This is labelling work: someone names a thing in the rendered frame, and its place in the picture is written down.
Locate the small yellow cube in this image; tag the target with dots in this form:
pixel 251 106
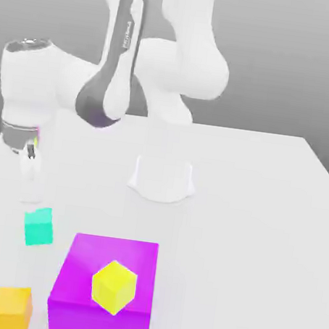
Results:
pixel 113 289

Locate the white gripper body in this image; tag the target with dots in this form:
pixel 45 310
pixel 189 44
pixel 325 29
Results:
pixel 31 169

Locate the small teal cube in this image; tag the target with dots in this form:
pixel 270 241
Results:
pixel 38 231

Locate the small orange cube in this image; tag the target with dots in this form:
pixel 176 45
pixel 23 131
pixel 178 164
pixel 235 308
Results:
pixel 9 308

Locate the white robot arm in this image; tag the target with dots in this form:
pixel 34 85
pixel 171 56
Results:
pixel 32 82

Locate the large magenta box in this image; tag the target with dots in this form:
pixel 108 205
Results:
pixel 78 287

